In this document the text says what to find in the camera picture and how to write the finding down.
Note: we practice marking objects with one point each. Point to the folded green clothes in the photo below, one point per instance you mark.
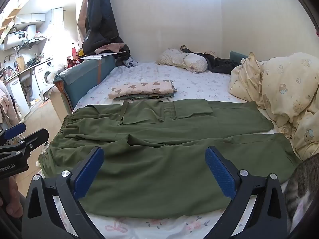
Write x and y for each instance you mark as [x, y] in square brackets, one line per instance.
[147, 96]

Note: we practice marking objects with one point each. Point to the kitchen counter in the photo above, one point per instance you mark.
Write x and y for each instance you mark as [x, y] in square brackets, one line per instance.
[25, 67]

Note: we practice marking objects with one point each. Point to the blue padded bed end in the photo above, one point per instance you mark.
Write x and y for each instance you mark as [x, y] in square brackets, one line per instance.
[84, 77]

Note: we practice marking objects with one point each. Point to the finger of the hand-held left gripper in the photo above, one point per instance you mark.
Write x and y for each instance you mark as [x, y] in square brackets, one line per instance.
[15, 131]
[30, 143]

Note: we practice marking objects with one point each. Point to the tabby cat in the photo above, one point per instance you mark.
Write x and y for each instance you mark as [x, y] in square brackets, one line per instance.
[301, 186]

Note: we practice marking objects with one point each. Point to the dark clothes heap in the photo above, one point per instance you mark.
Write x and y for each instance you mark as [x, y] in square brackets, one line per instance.
[219, 64]

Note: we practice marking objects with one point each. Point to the person's left hand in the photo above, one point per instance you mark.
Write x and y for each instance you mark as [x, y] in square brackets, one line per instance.
[13, 199]

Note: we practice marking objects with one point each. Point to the green pants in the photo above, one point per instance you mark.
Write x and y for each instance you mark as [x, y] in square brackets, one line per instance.
[154, 154]

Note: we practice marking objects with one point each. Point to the pink jacket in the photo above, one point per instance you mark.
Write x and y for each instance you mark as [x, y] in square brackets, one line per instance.
[6, 102]

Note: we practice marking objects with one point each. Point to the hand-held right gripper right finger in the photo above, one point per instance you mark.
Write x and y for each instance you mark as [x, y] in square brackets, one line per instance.
[220, 171]

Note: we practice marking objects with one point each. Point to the white washing machine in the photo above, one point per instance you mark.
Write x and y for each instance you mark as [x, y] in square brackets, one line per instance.
[44, 76]

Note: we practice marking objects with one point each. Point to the white water heater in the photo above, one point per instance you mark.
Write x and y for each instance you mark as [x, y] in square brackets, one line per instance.
[16, 39]

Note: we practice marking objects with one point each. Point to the red bottle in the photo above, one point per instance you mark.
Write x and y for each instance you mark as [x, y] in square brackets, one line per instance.
[73, 51]

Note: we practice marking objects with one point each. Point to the pink cloth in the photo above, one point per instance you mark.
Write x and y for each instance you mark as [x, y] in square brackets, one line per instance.
[109, 47]

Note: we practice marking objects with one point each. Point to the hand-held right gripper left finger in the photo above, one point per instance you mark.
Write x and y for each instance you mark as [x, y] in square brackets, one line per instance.
[89, 171]

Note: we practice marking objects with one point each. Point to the black hanging garment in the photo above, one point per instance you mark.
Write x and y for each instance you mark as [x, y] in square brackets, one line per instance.
[102, 22]

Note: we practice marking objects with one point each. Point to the yellow bear-print duvet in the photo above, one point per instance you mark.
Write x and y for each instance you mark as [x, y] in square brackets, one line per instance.
[286, 87]

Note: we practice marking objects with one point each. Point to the cream floral pillow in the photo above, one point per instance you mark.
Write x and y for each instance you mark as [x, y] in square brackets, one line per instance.
[182, 59]

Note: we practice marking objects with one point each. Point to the folded bear-print cloth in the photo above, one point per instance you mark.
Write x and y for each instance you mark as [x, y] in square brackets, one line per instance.
[142, 87]

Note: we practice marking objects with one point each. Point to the white papers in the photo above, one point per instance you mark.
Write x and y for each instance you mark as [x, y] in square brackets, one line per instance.
[99, 56]

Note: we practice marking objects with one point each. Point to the crumpled clothes pile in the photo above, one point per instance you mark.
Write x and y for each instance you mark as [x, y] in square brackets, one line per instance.
[127, 61]

